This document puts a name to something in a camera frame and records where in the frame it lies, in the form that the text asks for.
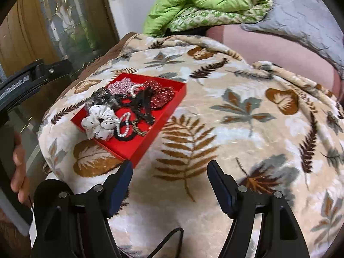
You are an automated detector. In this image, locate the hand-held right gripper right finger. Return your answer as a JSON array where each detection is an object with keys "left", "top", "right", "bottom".
[{"left": 207, "top": 160, "right": 311, "bottom": 258}]

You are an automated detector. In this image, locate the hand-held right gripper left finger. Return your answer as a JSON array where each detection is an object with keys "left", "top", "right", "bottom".
[{"left": 29, "top": 160, "right": 134, "bottom": 258}]

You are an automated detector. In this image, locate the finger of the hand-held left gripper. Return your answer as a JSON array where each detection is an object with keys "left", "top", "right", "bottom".
[{"left": 32, "top": 59, "right": 72, "bottom": 86}]

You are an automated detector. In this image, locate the gold chain bracelet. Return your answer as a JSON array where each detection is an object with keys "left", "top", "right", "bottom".
[{"left": 131, "top": 121, "right": 150, "bottom": 137}]

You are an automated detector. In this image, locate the white spotted scrunchie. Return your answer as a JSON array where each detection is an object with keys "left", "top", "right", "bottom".
[{"left": 81, "top": 105, "right": 120, "bottom": 141}]

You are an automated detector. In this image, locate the black beaded flower hair clip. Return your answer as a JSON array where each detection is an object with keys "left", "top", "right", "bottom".
[{"left": 129, "top": 89, "right": 156, "bottom": 125}]

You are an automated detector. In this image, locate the white pearl bracelet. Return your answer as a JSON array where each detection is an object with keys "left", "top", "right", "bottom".
[{"left": 129, "top": 84, "right": 145, "bottom": 98}]

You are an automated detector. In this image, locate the red tray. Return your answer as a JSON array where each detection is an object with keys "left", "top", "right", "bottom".
[{"left": 70, "top": 72, "right": 187, "bottom": 168}]

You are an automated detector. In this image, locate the person's left hand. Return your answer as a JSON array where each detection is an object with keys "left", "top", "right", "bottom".
[{"left": 11, "top": 132, "right": 31, "bottom": 203}]

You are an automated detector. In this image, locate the leaf print blanket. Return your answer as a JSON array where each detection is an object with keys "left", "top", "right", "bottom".
[{"left": 38, "top": 32, "right": 344, "bottom": 258}]

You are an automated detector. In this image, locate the wooden glass door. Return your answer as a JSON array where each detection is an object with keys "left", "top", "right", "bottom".
[{"left": 0, "top": 0, "right": 121, "bottom": 167}]

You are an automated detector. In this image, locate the grey beaded flower hair clip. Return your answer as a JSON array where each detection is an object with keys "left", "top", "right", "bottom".
[{"left": 85, "top": 88, "right": 119, "bottom": 112}]

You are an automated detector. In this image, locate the pink beaded flower hair clip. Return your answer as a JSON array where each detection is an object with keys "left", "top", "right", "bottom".
[{"left": 107, "top": 77, "right": 135, "bottom": 97}]

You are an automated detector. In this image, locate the dark red beaded flower clip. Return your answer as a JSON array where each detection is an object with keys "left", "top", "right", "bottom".
[{"left": 146, "top": 82, "right": 175, "bottom": 111}]

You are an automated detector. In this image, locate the pink bedsheet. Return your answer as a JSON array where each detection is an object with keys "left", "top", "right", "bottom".
[{"left": 206, "top": 24, "right": 344, "bottom": 97}]

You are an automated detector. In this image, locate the green quilt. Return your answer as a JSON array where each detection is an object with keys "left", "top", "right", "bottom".
[{"left": 142, "top": 0, "right": 273, "bottom": 37}]

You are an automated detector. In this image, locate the grey quilted pillow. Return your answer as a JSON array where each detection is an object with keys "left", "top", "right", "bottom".
[{"left": 240, "top": 0, "right": 344, "bottom": 78}]

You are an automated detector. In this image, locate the black pearl hair tie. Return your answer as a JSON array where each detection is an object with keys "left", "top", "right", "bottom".
[{"left": 114, "top": 112, "right": 134, "bottom": 138}]

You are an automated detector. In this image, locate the black cable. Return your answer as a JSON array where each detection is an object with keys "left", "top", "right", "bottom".
[{"left": 149, "top": 227, "right": 184, "bottom": 258}]

